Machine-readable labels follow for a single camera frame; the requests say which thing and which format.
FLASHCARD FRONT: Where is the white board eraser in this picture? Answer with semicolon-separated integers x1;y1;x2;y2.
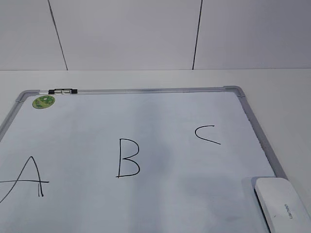
255;177;311;233

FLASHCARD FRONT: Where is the round green sticker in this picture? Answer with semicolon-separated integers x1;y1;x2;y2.
32;95;55;109

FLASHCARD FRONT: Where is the white board with grey frame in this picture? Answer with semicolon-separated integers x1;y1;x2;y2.
0;86;288;233

